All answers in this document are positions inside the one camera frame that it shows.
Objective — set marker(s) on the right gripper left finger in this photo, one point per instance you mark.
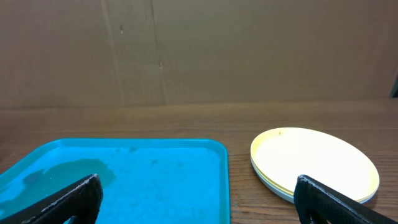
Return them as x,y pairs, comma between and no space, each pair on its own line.
78,203

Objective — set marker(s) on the yellow-green plate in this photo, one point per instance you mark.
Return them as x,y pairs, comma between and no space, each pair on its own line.
375,182
282,154

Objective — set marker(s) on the light blue plate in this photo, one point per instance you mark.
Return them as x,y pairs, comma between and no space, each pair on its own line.
289,197

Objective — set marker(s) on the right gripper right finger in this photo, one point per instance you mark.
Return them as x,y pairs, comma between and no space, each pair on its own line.
317,203

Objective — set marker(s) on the teal plastic tray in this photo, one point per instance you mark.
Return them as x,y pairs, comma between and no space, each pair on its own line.
143,180

